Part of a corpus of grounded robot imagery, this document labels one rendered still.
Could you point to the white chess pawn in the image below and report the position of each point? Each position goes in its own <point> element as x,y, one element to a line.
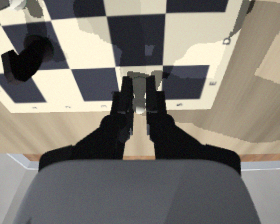
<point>139,90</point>

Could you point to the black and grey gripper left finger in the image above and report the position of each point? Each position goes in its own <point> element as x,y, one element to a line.
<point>107,142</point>

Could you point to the black and cream chessboard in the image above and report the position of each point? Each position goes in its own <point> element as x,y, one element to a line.
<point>186,44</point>

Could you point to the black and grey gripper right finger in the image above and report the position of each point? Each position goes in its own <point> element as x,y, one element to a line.
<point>171,142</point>

